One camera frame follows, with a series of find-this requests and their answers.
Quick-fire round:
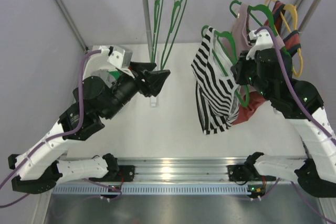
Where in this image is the slotted grey cable duct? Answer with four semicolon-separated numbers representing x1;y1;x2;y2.
52;184;263;195

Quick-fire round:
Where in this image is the green hanger holding pink top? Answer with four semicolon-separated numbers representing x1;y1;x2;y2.
229;0;283;42

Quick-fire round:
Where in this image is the rust red tank top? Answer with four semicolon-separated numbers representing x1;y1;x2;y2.
233;11;292;125

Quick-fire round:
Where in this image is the pink tank top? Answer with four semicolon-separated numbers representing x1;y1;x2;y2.
223;3;285;58

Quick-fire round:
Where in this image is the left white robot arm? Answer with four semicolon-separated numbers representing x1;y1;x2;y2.
8;62;171;194

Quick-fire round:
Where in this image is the white plastic laundry basket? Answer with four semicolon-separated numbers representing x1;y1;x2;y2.
82;48;117;80

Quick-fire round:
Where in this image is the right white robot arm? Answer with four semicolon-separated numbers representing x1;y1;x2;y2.
231;48;335;198

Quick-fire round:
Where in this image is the green cloth in basket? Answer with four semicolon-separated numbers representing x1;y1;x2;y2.
109;70;121;79

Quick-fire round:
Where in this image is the aluminium mounting rail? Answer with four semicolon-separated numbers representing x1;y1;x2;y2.
118;157;246;183

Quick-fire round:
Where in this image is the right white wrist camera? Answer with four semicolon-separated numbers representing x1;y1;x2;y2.
246;29;274;60

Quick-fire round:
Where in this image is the black white striped tank top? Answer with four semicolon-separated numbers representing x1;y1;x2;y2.
191;26;240;135

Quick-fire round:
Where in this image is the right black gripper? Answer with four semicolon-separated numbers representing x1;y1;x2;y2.
231;49;272;101

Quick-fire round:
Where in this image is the yellow hanger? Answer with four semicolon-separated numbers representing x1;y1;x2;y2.
265;0;303;77

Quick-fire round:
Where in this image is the grey cloth in basket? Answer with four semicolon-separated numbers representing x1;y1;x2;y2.
98;69;115;87

